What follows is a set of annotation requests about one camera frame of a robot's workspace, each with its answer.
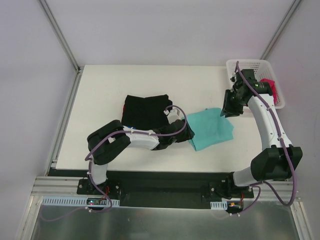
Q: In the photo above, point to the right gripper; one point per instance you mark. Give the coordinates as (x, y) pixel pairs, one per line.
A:
(230, 105)

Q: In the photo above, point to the white plastic basket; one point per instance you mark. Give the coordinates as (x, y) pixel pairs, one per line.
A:
(262, 71)

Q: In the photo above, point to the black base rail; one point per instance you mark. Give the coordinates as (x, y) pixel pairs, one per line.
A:
(147, 189)

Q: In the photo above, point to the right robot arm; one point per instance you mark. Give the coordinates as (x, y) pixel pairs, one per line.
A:
(278, 158)

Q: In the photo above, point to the right white cable duct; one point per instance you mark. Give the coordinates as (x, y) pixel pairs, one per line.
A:
(219, 205)

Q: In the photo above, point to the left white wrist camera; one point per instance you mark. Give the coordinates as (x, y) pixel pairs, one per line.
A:
(172, 115)

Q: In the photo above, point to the right aluminium frame post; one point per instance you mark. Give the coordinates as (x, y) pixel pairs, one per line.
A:
(288, 16)

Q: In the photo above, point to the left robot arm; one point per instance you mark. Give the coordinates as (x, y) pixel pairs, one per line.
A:
(106, 143)

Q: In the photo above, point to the left white cable duct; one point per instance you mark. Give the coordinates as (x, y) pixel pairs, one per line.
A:
(67, 201)

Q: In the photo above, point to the pink t shirt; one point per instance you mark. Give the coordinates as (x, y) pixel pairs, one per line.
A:
(273, 88)

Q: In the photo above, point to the teal t shirt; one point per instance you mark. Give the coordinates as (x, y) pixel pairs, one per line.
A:
(210, 128)

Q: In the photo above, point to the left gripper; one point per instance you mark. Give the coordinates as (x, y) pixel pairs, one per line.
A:
(186, 132)

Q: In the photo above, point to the white cable duct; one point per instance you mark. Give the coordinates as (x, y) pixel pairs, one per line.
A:
(219, 205)
(67, 201)

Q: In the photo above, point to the left aluminium frame post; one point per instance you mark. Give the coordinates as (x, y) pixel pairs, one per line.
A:
(59, 34)

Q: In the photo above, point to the aluminium frame post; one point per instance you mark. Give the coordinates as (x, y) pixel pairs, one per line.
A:
(288, 16)
(59, 34)

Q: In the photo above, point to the black t shirt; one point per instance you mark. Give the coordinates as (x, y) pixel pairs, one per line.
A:
(145, 113)

